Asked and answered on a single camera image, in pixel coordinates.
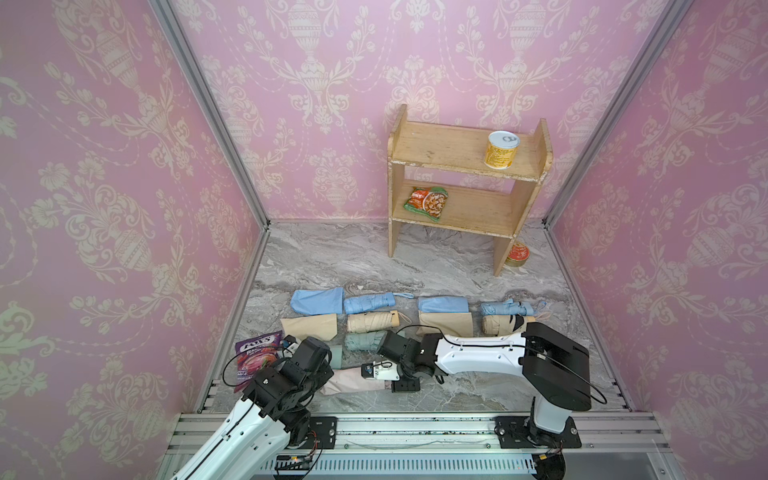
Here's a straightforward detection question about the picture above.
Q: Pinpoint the beige umbrella sleeve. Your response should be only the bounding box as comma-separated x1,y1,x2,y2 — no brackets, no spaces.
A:
417,312,474,337

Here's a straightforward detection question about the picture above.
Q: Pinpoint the pink sleeved umbrella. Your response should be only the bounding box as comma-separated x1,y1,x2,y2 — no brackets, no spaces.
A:
320,368,391,396

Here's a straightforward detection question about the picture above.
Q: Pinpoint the blue sleeved umbrella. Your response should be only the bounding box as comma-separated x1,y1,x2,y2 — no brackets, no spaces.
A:
290,287,344,316

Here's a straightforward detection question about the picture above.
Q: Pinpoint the green sleeved umbrella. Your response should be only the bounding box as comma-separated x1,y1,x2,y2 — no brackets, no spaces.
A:
330,345,343,371

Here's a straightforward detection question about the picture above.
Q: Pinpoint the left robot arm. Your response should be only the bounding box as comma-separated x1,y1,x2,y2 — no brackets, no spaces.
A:
174,337,333,479

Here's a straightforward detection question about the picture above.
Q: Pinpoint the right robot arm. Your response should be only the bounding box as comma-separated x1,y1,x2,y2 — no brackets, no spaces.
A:
376,322,607,450

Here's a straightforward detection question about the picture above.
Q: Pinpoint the purple snack bag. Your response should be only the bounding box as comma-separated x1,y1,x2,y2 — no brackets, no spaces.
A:
232,331,283,392

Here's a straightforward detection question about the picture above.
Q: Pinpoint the red round tin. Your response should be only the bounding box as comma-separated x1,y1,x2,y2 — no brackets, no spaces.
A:
505,241,530,267

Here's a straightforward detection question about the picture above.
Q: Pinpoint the orange green snack packet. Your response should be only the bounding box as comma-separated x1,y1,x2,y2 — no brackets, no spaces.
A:
403,187,449,222

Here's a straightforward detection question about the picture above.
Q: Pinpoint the wooden two-tier shelf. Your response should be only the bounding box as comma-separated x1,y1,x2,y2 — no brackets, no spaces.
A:
386,104,554,277

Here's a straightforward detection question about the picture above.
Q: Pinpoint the yellow can white lid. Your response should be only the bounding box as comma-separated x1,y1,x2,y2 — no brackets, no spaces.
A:
484,130,521,170

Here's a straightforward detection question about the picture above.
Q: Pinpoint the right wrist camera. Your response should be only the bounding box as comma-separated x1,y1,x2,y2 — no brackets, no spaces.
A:
360,361,400,382

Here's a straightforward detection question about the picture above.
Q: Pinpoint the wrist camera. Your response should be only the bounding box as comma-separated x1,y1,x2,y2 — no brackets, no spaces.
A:
281,335,301,356
360,361,400,382

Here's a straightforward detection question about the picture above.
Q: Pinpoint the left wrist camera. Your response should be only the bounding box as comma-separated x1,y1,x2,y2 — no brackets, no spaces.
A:
281,335,301,356

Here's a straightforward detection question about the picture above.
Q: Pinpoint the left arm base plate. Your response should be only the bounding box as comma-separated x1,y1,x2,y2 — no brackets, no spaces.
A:
288,416,339,451

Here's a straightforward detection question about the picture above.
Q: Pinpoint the aluminium front rail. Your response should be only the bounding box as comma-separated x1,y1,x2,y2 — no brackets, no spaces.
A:
155,411,679,480

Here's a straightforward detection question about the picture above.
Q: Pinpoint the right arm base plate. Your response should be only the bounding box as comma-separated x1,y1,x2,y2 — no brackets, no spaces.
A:
494,415,582,450

